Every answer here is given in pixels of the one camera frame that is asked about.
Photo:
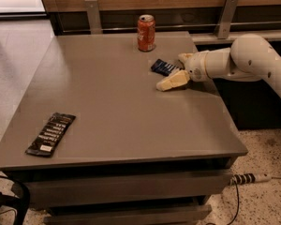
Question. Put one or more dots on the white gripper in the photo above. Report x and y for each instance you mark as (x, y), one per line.
(195, 66)

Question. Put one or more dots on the blue rxbar blueberry wrapper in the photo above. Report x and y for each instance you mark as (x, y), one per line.
(163, 68)

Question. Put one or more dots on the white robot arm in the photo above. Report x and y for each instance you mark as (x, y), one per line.
(249, 58)

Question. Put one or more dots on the black rxbar chocolate wrapper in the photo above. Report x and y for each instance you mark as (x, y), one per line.
(49, 137)

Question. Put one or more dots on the orange soda can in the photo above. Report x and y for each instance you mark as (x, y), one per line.
(146, 32)

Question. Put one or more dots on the white power strip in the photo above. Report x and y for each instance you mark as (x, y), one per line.
(249, 178)

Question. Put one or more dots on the grey lower drawer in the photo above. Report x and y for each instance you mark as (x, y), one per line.
(179, 215)

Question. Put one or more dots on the grey drawer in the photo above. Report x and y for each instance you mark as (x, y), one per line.
(179, 215)
(59, 192)

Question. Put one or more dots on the grey upper drawer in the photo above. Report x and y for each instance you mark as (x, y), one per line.
(59, 192)

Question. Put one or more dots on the black chair part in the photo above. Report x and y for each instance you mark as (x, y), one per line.
(20, 205)

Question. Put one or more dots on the right metal bracket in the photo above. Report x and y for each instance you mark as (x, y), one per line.
(227, 13)

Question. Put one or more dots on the metal bracket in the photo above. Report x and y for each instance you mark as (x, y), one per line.
(93, 16)
(227, 13)

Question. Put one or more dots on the left metal bracket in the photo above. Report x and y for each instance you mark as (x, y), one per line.
(93, 16)

